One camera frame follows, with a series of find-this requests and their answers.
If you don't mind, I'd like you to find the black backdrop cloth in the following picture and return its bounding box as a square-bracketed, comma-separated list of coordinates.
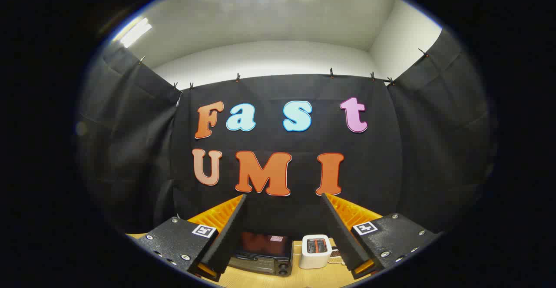
[76, 30, 498, 242]

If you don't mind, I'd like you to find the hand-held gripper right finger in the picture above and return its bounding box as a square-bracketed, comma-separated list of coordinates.
[321, 192, 441, 280]

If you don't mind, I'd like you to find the white toaster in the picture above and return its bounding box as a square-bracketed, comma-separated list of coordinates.
[299, 235, 333, 269]

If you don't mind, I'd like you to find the black toaster oven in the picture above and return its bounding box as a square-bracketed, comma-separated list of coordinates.
[228, 232, 292, 277]

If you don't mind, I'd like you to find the white divided bean tray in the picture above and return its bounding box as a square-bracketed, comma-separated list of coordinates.
[328, 247, 346, 265]

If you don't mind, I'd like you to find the row of black cloth clips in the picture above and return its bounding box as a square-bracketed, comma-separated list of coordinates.
[138, 48, 430, 91]

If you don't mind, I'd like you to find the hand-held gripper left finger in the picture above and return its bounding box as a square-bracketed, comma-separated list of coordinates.
[132, 194, 247, 283]

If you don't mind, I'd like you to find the rectangular ceiling light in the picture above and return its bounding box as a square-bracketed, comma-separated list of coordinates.
[115, 17, 152, 48]

